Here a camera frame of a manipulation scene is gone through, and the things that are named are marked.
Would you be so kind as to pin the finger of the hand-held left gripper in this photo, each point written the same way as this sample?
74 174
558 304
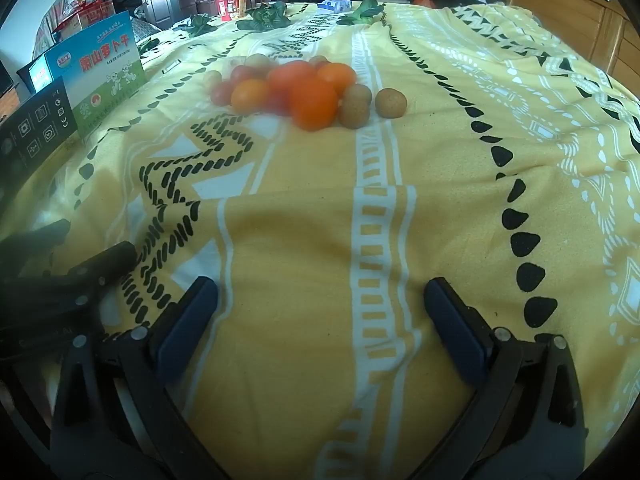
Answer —
100 262
35 245

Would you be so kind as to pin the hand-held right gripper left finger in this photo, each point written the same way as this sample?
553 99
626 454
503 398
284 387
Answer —
187 330

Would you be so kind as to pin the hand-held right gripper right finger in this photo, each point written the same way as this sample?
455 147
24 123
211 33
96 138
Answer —
455 330

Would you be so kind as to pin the black box with icons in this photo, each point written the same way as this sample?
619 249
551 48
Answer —
35 120

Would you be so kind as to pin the yellow patterned bed sheet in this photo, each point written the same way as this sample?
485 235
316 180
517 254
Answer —
320 240

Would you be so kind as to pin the small blue box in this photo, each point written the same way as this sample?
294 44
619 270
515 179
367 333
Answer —
37 72

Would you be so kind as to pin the blue and green box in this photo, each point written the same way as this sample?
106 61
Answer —
100 70

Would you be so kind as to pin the small pale round fruit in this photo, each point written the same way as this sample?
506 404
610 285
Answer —
212 78
257 61

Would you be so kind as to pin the small green leafy vegetable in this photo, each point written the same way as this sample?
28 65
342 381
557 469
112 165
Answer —
148 46

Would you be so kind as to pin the floral round fabric cover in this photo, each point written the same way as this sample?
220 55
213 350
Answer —
50 20

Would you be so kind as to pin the red printed cardboard box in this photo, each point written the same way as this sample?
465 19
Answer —
87 17

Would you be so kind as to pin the large orange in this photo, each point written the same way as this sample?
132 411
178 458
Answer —
312 102

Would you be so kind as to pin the red snack box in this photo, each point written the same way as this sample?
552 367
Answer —
231 7

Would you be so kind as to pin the wooden headboard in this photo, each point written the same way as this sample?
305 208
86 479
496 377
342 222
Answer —
575 15

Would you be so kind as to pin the blue packet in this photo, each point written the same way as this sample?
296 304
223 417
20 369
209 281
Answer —
332 6

